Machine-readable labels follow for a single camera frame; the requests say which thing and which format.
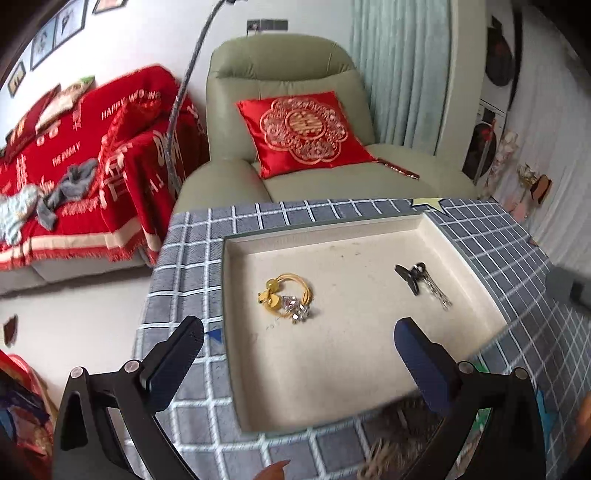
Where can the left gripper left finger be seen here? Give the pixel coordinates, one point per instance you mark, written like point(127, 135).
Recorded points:
point(168, 362)

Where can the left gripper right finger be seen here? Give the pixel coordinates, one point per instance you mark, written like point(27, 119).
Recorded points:
point(433, 369)

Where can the silver hair clip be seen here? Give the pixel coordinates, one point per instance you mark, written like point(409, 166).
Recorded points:
point(436, 291)

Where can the black hair claw clip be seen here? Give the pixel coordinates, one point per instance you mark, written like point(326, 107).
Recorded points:
point(413, 277)

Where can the gold hair ties charm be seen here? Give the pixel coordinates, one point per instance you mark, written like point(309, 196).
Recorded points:
point(294, 308)

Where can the cream jewelry tray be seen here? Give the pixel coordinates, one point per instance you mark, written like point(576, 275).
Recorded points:
point(342, 360)

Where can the white washing machine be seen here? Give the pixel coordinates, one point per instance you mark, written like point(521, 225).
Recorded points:
point(503, 59)

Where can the yellow star sticker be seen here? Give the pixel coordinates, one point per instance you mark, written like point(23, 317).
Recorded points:
point(433, 203)

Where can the flexible gooseneck phone holder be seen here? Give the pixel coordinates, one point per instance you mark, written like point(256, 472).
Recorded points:
point(173, 179)

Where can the grey cloth on bed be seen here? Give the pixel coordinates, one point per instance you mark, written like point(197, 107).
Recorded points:
point(73, 186)

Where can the white clothing on bed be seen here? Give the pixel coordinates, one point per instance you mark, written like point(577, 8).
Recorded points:
point(15, 211)

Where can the red embroidered cushion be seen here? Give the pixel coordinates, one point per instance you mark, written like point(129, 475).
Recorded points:
point(305, 132)

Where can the teal curtain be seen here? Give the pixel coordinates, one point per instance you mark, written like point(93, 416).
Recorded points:
point(402, 49)

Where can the green leather armchair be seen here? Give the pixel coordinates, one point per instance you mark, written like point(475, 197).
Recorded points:
point(266, 67)

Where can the large framed photo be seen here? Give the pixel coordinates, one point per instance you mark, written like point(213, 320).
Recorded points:
point(66, 23)

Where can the wall power socket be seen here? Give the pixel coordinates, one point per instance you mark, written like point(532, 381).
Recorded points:
point(266, 25)

